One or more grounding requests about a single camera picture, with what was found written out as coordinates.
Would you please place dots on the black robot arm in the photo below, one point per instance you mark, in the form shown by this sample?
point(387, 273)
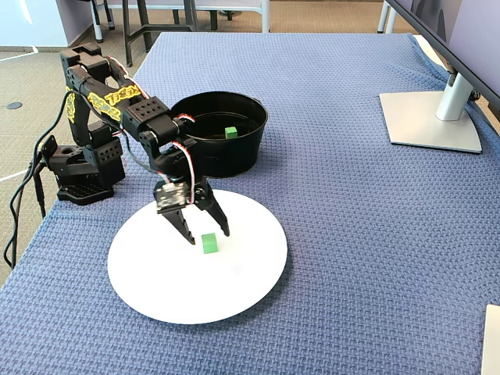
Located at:
point(101, 117)

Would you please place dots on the blue woven tablecloth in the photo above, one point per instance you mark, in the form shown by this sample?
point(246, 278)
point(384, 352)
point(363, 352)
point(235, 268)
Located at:
point(351, 234)

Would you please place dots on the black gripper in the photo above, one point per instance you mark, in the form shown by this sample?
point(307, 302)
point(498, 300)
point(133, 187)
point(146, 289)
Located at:
point(201, 196)

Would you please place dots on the white metal table leg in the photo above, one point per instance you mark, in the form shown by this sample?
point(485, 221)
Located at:
point(97, 19)
point(265, 15)
point(384, 15)

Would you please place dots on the silver monitor stand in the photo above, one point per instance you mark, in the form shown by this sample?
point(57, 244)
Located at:
point(429, 125)

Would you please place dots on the white flat board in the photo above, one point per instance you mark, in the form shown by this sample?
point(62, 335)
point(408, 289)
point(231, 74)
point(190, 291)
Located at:
point(493, 343)

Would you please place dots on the white round plate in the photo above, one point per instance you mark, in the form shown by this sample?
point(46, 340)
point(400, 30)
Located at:
point(234, 289)

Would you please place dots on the black metal bucket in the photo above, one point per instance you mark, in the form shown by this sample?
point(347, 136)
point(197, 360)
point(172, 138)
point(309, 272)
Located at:
point(234, 156)

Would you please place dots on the computer monitor screen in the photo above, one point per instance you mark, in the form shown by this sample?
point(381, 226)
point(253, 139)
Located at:
point(476, 39)

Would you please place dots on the small wrist camera board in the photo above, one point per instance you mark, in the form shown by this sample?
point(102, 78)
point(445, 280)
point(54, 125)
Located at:
point(172, 197)

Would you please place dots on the green cube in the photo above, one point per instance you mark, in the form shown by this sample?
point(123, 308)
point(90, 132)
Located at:
point(209, 243)
point(231, 133)

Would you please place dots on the round dark floor outlet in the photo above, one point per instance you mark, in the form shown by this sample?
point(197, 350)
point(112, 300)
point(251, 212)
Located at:
point(15, 104)

